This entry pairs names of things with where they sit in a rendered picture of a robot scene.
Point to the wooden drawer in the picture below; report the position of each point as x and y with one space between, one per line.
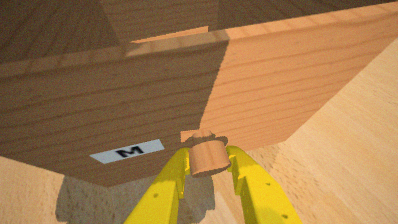
107 91

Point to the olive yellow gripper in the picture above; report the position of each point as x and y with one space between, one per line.
263 200

